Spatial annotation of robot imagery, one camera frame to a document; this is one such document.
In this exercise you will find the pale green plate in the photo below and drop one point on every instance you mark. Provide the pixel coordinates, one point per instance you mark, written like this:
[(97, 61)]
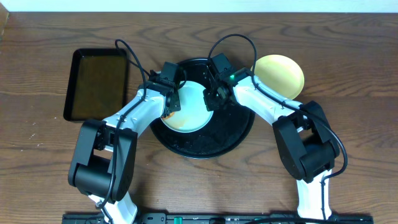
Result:
[(193, 114)]

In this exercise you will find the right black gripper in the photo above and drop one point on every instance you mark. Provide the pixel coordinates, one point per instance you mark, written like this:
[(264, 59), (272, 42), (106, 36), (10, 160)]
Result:
[(211, 104)]

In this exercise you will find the yellow plate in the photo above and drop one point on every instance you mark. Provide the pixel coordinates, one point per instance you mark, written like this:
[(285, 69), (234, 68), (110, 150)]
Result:
[(281, 74)]

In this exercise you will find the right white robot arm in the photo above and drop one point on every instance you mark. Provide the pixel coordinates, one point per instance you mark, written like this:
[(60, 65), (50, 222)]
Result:
[(307, 146)]

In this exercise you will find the black rectangular water tray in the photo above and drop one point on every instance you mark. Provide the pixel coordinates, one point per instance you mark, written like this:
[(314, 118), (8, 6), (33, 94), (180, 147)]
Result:
[(97, 85)]

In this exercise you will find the orange and green sponge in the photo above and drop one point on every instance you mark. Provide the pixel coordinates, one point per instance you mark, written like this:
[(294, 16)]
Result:
[(168, 116)]

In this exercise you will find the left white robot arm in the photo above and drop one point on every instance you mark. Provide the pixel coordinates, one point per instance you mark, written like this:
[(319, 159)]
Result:
[(103, 162)]

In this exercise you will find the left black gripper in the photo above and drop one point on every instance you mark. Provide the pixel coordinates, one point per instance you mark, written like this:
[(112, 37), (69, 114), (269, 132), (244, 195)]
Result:
[(173, 101)]

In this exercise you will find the round black serving tray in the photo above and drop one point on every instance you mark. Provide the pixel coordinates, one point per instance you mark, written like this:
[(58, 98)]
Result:
[(226, 129)]

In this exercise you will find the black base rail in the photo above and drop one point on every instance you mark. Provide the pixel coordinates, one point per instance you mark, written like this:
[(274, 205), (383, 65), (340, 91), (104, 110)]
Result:
[(162, 218)]

